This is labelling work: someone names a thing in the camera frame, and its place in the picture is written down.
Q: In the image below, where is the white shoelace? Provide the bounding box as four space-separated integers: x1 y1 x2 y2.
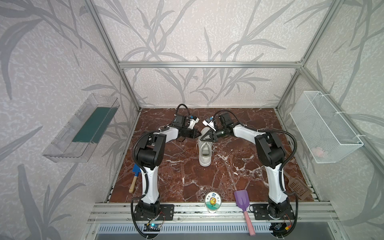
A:
199 138 213 156

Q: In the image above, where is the white sneaker shoe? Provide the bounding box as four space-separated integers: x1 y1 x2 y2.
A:
198 127 213 167

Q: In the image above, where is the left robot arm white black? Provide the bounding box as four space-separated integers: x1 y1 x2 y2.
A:
132 115 201 215

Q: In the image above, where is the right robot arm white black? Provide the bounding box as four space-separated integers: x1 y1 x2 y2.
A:
202 110 297 218

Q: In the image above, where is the purple pink toy shovel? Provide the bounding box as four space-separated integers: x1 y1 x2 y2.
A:
234 190 256 236

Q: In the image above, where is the pink item in basket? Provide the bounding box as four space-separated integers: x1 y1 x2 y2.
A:
312 147 327 158

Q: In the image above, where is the brown slotted litter scoop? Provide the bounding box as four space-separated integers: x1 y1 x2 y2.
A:
284 172 312 201

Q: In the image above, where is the green circuit board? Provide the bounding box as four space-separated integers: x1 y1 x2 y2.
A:
143 223 163 232

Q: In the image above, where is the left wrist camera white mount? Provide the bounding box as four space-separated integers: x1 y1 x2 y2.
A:
188 116 199 130

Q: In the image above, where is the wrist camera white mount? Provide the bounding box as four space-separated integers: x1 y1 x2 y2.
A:
188 116 199 130
203 116 217 131

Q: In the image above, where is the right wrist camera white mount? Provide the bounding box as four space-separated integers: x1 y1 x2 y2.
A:
203 116 217 131

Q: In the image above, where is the blue wooden handled spatula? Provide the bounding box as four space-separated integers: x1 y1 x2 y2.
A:
129 164 141 194

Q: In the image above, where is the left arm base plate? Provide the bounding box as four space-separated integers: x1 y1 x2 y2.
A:
134 204 175 221

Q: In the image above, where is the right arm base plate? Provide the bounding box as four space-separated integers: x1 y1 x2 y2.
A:
250 204 296 221

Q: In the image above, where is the white wire mesh basket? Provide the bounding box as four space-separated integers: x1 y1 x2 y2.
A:
290 91 364 164

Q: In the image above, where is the clear plastic wall tray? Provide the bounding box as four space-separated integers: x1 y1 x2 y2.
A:
43 94 120 163

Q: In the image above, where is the right circuit board with wires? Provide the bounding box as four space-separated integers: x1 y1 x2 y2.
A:
270 223 292 233

